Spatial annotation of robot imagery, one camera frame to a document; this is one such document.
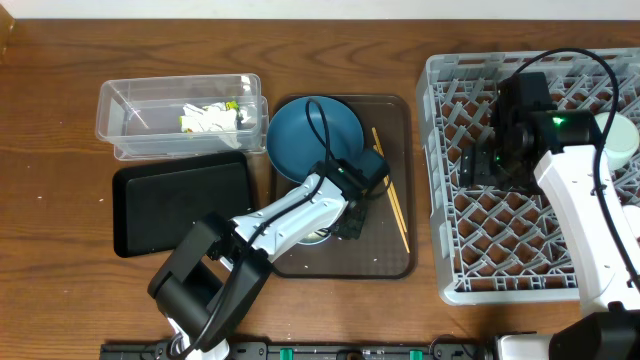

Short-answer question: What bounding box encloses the light blue bowl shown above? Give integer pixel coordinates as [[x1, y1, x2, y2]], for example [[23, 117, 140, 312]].
[[299, 228, 332, 246]]

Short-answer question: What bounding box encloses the pink plastic cup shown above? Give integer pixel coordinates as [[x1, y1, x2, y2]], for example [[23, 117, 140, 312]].
[[622, 205, 640, 240]]

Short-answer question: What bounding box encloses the black waste bin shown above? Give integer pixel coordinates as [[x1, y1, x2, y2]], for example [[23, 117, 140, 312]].
[[112, 152, 254, 258]]

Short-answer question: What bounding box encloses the wooden chopstick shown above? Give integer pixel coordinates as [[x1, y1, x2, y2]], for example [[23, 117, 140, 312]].
[[371, 127, 411, 254], [384, 175, 407, 236]]

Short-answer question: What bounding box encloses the yellow green wrapper scrap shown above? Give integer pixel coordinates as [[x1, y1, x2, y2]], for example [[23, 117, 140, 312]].
[[225, 101, 240, 111]]

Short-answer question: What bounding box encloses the mint green bowl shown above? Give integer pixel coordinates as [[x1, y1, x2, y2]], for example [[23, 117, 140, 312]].
[[600, 112, 639, 172]]

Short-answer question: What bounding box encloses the grey dishwasher rack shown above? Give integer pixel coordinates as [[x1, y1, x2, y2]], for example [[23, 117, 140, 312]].
[[417, 51, 612, 305]]

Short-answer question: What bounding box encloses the white napkin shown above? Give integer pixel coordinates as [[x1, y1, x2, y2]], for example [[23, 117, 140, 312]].
[[179, 102, 248, 149]]

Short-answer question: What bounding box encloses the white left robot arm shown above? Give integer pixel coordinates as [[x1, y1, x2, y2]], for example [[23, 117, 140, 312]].
[[148, 159, 375, 359]]

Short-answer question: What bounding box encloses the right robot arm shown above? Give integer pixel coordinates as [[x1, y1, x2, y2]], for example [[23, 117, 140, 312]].
[[459, 110, 639, 359]]

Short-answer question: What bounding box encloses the clear plastic waste bin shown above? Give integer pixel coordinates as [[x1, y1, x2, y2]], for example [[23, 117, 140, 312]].
[[95, 73, 268, 161]]

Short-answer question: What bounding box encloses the dark blue plate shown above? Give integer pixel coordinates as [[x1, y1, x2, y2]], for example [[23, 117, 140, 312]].
[[266, 96, 364, 183]]

